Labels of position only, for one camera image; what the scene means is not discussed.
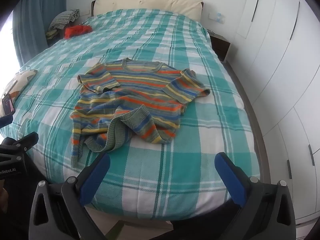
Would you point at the pile of grey checked clothes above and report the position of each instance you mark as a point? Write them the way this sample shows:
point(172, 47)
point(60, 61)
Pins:
point(63, 18)

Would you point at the cream padded headboard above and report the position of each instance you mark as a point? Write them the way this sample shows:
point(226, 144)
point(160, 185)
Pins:
point(150, 3)

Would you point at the white wall socket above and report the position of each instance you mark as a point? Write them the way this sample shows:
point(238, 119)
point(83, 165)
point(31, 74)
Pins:
point(217, 17)

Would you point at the striped knit sweater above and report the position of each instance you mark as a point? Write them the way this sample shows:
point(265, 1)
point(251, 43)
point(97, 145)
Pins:
point(140, 97)

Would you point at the black smartphone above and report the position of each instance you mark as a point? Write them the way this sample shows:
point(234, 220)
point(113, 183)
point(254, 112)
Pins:
point(8, 103)

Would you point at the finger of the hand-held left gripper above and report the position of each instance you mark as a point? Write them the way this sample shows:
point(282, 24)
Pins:
point(26, 140)
point(5, 122)

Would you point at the white wardrobe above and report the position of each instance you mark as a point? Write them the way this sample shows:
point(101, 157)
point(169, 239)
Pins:
point(280, 67)

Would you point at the patterned beige cushion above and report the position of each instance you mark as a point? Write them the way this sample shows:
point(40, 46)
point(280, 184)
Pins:
point(21, 81)

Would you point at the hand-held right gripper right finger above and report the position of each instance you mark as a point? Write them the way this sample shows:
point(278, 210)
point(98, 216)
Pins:
point(228, 173)

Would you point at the red cloth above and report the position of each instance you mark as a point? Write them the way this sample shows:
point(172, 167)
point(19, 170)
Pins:
point(76, 31)

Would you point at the teal curtain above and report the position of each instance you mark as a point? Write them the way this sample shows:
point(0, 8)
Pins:
point(37, 12)

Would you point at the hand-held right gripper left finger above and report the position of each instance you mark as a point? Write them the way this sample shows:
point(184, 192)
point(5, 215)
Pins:
point(98, 173)

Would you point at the bright window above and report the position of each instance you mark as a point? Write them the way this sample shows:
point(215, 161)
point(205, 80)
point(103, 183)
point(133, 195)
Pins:
point(7, 42)

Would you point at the dark wooden nightstand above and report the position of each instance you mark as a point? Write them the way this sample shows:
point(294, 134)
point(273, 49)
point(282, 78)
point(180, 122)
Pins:
point(220, 46)

